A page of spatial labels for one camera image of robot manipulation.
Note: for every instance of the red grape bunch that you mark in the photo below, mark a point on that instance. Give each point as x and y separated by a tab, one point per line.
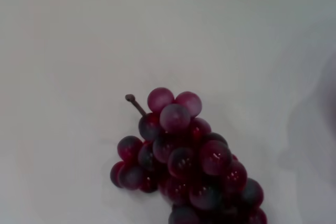
199	161

